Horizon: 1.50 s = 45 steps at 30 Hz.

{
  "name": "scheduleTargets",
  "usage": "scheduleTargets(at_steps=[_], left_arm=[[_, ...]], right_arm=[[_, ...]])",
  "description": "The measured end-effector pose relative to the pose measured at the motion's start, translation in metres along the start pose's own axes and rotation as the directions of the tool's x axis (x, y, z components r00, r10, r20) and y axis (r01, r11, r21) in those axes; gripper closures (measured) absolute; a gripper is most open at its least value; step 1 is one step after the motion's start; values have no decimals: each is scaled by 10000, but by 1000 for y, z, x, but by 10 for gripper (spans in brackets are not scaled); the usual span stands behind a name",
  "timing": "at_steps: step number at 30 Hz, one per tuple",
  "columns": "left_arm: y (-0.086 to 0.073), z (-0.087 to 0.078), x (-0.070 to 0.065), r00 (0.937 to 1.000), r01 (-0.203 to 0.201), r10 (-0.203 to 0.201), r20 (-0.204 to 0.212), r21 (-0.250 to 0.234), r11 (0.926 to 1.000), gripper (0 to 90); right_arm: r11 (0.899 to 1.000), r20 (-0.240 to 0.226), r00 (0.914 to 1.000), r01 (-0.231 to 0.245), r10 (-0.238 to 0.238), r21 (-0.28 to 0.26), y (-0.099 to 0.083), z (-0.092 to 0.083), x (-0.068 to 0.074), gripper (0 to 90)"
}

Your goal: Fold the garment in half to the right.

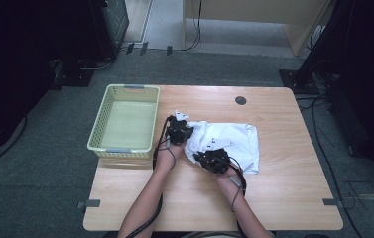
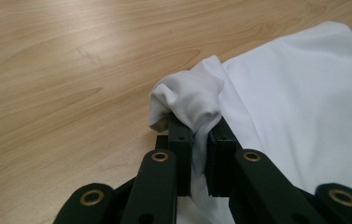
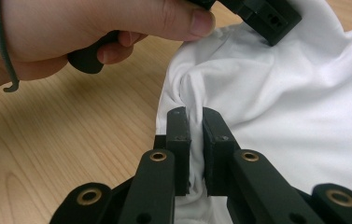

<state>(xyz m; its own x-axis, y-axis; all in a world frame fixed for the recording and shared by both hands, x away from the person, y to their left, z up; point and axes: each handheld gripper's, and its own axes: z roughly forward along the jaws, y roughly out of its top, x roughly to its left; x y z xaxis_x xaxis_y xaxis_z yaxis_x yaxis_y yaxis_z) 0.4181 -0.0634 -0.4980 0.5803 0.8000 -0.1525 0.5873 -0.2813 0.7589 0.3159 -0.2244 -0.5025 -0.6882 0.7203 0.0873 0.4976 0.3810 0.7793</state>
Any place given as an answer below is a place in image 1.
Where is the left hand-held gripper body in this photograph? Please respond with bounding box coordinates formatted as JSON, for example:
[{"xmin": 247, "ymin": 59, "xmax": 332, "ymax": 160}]
[{"xmin": 167, "ymin": 110, "xmax": 190, "ymax": 146}]

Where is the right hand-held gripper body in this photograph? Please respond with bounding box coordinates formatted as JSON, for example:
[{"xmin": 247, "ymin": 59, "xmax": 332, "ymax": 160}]
[{"xmin": 203, "ymin": 138, "xmax": 234, "ymax": 175}]

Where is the white t-shirt with blue print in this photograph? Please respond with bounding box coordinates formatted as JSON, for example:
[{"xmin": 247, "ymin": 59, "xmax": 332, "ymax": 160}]
[{"xmin": 184, "ymin": 120, "xmax": 261, "ymax": 176}]

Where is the pale green plastic basket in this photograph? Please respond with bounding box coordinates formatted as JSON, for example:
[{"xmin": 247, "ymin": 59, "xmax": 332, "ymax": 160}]
[{"xmin": 86, "ymin": 83, "xmax": 161, "ymax": 160}]

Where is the person's right hand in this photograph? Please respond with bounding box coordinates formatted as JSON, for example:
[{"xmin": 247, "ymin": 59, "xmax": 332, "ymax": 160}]
[{"xmin": 215, "ymin": 166, "xmax": 245, "ymax": 199}]

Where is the person's left hand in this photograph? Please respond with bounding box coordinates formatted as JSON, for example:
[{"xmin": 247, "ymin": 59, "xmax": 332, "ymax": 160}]
[{"xmin": 156, "ymin": 142, "xmax": 185, "ymax": 172}]

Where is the person's light clothing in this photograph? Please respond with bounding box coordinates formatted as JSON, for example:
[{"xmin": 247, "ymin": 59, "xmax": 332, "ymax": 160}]
[{"xmin": 181, "ymin": 231, "xmax": 275, "ymax": 238}]

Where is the black stand base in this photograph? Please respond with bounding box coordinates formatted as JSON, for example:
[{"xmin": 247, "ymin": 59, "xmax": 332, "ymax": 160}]
[
  {"xmin": 50, "ymin": 59, "xmax": 96, "ymax": 90},
  {"xmin": 278, "ymin": 68, "xmax": 321, "ymax": 97}
]

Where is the grey tape strip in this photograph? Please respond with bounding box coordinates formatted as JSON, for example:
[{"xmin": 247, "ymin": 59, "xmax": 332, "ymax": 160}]
[
  {"xmin": 321, "ymin": 197, "xmax": 341, "ymax": 206},
  {"xmin": 76, "ymin": 198, "xmax": 101, "ymax": 210}
]

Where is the black equipment cabinet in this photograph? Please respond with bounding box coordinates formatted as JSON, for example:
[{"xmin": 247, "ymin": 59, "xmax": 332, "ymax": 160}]
[{"xmin": 89, "ymin": 0, "xmax": 130, "ymax": 60}]

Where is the beige wooden cabinet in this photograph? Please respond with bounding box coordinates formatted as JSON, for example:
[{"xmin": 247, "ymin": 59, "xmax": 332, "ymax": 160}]
[{"xmin": 183, "ymin": 0, "xmax": 336, "ymax": 57}]

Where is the white power strip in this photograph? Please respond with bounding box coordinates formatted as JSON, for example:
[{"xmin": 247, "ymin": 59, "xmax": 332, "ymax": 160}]
[{"xmin": 312, "ymin": 24, "xmax": 326, "ymax": 43}]

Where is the dark curtain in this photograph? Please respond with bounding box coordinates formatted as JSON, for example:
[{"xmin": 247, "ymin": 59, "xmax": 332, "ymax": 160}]
[
  {"xmin": 302, "ymin": 0, "xmax": 374, "ymax": 173},
  {"xmin": 0, "ymin": 0, "xmax": 106, "ymax": 163}
]

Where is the right hand-held gripper black cable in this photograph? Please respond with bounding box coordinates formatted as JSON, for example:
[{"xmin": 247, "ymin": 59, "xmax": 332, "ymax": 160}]
[{"xmin": 228, "ymin": 157, "xmax": 249, "ymax": 238}]

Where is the hand-held gripper black cable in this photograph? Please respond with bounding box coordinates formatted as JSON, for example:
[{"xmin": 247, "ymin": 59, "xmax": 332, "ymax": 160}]
[
  {"xmin": 124, "ymin": 115, "xmax": 178, "ymax": 238},
  {"xmin": 228, "ymin": 157, "xmax": 249, "ymax": 238}
]

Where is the left hand-held gripper black cable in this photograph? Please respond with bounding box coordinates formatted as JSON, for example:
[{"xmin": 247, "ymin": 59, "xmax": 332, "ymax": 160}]
[{"xmin": 124, "ymin": 115, "xmax": 178, "ymax": 238}]

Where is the grey floor cable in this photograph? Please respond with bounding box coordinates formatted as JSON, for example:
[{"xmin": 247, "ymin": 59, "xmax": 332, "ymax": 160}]
[{"xmin": 80, "ymin": 57, "xmax": 116, "ymax": 71}]

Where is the black floor cable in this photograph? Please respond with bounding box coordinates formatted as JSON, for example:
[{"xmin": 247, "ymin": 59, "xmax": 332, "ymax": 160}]
[{"xmin": 310, "ymin": 95, "xmax": 364, "ymax": 238}]

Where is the black hanging cable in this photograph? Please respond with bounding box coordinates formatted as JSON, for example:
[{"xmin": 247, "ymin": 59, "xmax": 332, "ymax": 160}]
[{"xmin": 171, "ymin": 0, "xmax": 203, "ymax": 53}]

